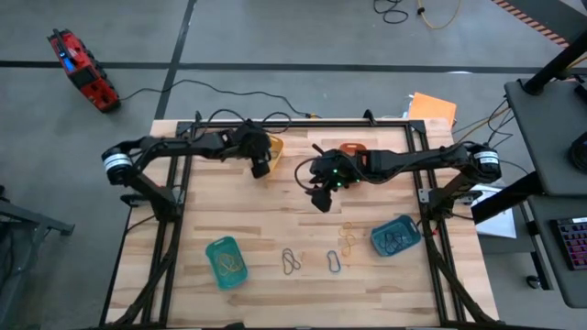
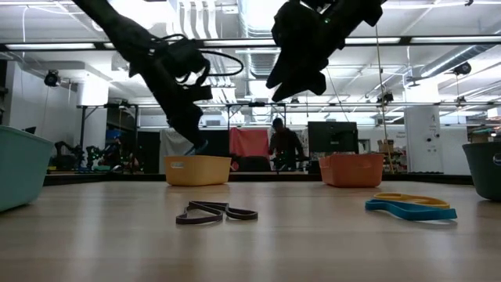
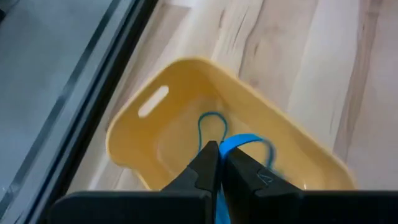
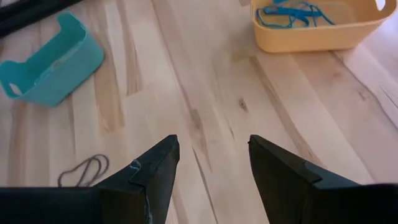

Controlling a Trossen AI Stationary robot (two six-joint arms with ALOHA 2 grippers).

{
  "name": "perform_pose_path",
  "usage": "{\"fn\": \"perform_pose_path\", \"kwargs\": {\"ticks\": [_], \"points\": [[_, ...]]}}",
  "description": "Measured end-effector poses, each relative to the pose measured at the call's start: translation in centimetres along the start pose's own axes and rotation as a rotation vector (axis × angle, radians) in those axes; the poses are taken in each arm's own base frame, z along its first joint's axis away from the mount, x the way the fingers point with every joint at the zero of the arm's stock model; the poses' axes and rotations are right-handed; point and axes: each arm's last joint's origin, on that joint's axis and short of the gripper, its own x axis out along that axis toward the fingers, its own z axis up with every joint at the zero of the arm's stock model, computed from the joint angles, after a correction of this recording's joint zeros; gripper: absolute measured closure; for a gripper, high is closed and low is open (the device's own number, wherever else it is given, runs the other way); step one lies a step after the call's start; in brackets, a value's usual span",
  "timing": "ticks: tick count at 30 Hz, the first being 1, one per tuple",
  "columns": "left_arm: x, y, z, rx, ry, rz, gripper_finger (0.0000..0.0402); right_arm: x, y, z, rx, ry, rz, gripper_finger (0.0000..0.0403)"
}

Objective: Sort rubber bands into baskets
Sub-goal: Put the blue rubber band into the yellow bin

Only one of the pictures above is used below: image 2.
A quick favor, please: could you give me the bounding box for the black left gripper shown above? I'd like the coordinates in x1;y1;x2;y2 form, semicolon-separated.
144;74;214;146

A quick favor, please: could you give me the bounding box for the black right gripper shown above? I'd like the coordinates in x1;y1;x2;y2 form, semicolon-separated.
265;0;345;103

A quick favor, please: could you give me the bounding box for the dark purple rubber band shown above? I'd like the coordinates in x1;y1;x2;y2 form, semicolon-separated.
175;201;259;226

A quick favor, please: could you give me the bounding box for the wide blue rubber band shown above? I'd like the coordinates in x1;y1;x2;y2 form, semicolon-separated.
365;198;458;222

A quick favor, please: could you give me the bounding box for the yellow rubber band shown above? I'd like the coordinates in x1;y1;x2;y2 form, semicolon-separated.
373;191;451;209

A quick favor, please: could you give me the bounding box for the grey hanging cloth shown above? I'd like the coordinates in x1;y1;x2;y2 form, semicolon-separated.
159;128;196;173

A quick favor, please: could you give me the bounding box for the yellow plastic basket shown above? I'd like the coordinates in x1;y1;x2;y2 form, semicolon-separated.
164;154;232;187

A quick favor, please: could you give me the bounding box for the red hanging cloth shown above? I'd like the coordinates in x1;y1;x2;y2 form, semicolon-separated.
229;127;271;157

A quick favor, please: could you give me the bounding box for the person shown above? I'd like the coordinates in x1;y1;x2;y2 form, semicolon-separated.
268;117;305;172

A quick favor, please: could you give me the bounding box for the black monitor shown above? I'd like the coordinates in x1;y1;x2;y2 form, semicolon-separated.
308;121;359;156

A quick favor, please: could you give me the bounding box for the plain white column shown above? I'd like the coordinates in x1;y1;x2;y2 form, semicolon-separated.
76;74;110;157

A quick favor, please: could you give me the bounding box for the orange plastic basket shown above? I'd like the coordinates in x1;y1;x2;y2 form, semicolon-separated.
318;153;385;188

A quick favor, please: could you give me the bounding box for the white column with controls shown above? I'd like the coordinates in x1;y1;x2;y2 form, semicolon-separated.
404;80;445;174

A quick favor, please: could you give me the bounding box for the light teal plastic basket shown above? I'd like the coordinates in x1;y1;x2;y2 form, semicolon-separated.
0;125;55;213

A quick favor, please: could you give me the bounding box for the dark teal plastic basket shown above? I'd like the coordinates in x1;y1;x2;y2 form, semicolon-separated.
461;143;501;201

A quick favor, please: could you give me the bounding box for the silver round ventilation duct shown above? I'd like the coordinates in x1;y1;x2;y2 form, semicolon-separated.
237;0;275;79
420;43;501;79

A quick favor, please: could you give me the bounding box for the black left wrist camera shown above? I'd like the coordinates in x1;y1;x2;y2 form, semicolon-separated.
166;35;211;81

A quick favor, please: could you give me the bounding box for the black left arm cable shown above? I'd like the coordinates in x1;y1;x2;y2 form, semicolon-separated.
199;49;245;78

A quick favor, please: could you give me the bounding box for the yellow extension cord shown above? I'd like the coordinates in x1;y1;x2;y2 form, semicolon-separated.
374;23;395;174

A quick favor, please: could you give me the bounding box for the black table frame rail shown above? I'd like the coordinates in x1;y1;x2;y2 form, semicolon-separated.
43;172;474;186

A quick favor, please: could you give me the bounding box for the black workstation frame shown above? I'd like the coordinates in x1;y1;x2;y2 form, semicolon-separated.
77;101;289;173

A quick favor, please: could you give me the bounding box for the black frame beam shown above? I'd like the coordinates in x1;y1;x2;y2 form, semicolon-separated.
0;35;501;52

